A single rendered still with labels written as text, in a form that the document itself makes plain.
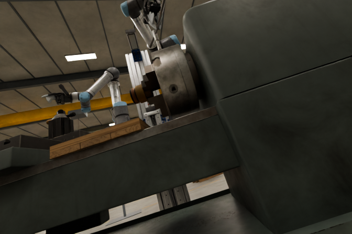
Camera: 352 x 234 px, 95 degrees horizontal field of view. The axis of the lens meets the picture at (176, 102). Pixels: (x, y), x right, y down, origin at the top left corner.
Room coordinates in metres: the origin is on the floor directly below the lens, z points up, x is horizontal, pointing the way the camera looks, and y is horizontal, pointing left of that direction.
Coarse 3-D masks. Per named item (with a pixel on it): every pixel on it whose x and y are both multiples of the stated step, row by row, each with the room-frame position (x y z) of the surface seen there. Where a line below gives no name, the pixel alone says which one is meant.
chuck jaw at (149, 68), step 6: (156, 60) 0.51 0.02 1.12; (144, 66) 0.53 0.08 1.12; (150, 66) 0.53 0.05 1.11; (150, 72) 0.52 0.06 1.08; (144, 78) 0.57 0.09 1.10; (150, 78) 0.56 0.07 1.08; (156, 78) 0.57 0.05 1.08; (144, 84) 0.60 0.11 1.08; (150, 84) 0.59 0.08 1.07; (156, 84) 0.60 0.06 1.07; (144, 90) 0.61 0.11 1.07
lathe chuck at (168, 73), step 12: (168, 48) 0.53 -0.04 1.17; (168, 60) 0.50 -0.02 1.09; (156, 72) 0.50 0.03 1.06; (168, 72) 0.50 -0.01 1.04; (180, 72) 0.51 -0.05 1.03; (168, 84) 0.52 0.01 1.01; (180, 84) 0.53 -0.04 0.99; (168, 96) 0.54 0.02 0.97; (180, 96) 0.55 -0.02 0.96; (168, 108) 0.59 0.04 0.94; (180, 108) 0.60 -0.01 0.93
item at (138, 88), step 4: (140, 84) 0.63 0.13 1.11; (132, 88) 0.63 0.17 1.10; (136, 88) 0.62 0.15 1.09; (140, 88) 0.62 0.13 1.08; (132, 92) 0.62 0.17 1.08; (136, 92) 0.62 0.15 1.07; (140, 92) 0.62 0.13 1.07; (144, 92) 0.62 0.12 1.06; (148, 92) 0.63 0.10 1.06; (152, 92) 0.68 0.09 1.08; (132, 96) 0.63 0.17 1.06; (136, 96) 0.63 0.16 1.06; (140, 96) 0.63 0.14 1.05; (144, 96) 0.63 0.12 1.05; (148, 96) 0.65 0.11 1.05; (152, 96) 0.66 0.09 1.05; (132, 100) 0.64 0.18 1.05; (136, 100) 0.64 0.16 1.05; (140, 100) 0.64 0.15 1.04; (144, 100) 0.65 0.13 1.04
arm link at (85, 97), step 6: (108, 72) 1.20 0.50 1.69; (114, 72) 1.24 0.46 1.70; (102, 78) 1.18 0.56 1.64; (108, 78) 1.22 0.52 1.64; (114, 78) 1.31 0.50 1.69; (96, 84) 1.15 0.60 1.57; (102, 84) 1.19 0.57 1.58; (90, 90) 1.13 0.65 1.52; (96, 90) 1.16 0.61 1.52; (84, 96) 1.09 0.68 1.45; (90, 96) 1.14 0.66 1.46; (84, 102) 1.12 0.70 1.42
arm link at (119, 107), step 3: (117, 102) 1.21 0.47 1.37; (120, 102) 1.22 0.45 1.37; (123, 102) 1.23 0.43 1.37; (114, 105) 1.21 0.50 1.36; (117, 105) 1.21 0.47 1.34; (120, 105) 1.21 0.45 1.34; (123, 105) 1.22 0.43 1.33; (126, 105) 1.26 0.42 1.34; (114, 108) 1.22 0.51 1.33; (117, 108) 1.21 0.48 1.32; (120, 108) 1.21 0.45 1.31; (123, 108) 1.22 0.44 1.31; (126, 108) 1.25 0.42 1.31; (114, 111) 1.22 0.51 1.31; (117, 111) 1.21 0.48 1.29; (120, 111) 1.21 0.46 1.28; (123, 111) 1.22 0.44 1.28; (126, 111) 1.24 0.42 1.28; (114, 114) 1.23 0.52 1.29; (117, 114) 1.21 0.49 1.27
